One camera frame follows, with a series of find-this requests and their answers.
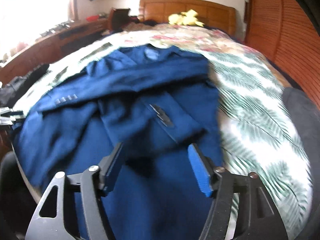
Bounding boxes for red bowl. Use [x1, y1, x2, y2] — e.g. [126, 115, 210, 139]
[86, 15, 99, 22]

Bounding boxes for wooden slatted wardrobe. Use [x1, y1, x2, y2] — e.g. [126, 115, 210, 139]
[245, 0, 319, 105]

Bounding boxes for wooden headboard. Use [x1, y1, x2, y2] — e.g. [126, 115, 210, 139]
[138, 0, 237, 36]

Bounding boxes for blue suit jacket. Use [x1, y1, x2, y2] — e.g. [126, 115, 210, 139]
[12, 44, 222, 239]

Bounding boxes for yellow plush toy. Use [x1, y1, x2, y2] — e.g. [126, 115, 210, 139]
[168, 9, 204, 27]

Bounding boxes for floral quilt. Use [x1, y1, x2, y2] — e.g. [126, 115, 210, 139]
[123, 23, 254, 54]

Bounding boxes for window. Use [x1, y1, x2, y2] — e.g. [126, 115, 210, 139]
[1, 0, 77, 60]

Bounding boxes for dark grey trousers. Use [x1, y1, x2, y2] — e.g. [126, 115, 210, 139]
[0, 64, 49, 108]

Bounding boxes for palm leaf bed sheet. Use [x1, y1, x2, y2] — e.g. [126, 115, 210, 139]
[15, 32, 313, 239]

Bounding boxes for grey folded cloth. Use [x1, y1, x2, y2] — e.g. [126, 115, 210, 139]
[281, 87, 320, 176]

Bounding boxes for long wooden desk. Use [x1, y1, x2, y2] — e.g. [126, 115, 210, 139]
[1, 18, 108, 85]

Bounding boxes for wooden chair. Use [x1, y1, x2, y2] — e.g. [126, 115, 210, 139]
[108, 8, 131, 31]

